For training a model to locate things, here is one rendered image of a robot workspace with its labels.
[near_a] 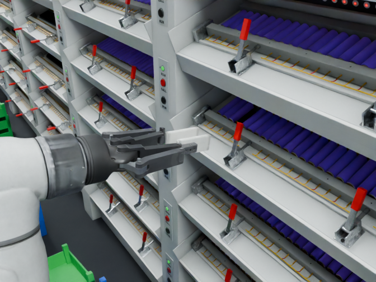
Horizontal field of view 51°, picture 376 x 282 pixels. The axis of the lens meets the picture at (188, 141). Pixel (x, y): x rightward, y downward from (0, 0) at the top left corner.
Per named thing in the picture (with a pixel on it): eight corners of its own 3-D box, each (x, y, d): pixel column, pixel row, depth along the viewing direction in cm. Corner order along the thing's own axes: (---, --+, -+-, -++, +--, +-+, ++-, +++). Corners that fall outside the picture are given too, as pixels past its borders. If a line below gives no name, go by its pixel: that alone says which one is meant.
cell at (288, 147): (311, 137, 79) (290, 156, 77) (304, 134, 80) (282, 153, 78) (310, 130, 77) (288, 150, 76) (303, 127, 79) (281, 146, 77)
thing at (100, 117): (164, 196, 112) (145, 163, 103) (82, 120, 155) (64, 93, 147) (217, 154, 118) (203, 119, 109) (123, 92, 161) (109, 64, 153)
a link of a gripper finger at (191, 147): (169, 146, 66) (179, 154, 64) (194, 141, 69) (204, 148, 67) (169, 154, 67) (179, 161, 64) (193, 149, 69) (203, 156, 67)
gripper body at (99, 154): (67, 170, 64) (120, 160, 69) (88, 196, 58) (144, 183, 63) (67, 127, 61) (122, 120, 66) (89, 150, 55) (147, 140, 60)
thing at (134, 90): (161, 134, 102) (141, 92, 94) (75, 72, 146) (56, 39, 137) (219, 91, 108) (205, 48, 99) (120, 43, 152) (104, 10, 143)
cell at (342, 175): (367, 164, 70) (344, 187, 68) (358, 159, 71) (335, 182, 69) (367, 156, 69) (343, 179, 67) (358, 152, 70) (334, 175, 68)
